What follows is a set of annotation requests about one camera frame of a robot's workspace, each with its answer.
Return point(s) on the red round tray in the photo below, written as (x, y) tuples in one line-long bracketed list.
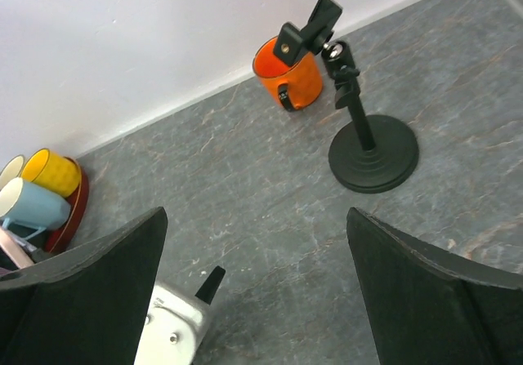
[(59, 240)]

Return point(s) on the white mug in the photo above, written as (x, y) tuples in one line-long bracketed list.
[(26, 204)]

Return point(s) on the orange mug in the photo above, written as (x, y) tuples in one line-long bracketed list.
[(292, 87)]

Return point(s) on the cream mug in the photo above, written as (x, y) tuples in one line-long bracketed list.
[(12, 170)]

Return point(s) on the black round-base phone stand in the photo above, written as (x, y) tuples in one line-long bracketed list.
[(372, 153)]

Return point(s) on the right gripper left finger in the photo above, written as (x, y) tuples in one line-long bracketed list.
[(88, 304)]

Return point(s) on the phone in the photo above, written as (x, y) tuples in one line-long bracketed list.
[(13, 251)]

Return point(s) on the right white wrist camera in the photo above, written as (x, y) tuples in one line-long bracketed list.
[(176, 322)]

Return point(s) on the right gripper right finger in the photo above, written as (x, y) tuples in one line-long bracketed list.
[(427, 305)]

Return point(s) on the yellow mug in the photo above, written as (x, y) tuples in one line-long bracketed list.
[(53, 172)]

